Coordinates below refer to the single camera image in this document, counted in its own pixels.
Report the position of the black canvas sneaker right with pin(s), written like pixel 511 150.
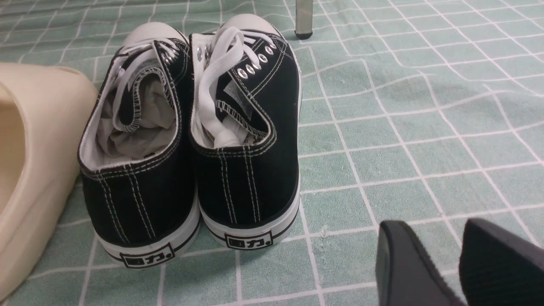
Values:
pixel 244 132

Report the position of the metal shoe rack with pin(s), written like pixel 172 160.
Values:
pixel 303 19

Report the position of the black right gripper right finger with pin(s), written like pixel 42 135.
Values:
pixel 499 268

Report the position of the black canvas sneaker left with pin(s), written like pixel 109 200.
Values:
pixel 135 154

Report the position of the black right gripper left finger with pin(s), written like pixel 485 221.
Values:
pixel 405 273

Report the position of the green checkered cloth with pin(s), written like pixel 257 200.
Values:
pixel 427 111

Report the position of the black canvas sneaker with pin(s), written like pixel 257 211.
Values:
pixel 244 132
pixel 135 154

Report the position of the cream slide right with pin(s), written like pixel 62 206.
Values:
pixel 44 110

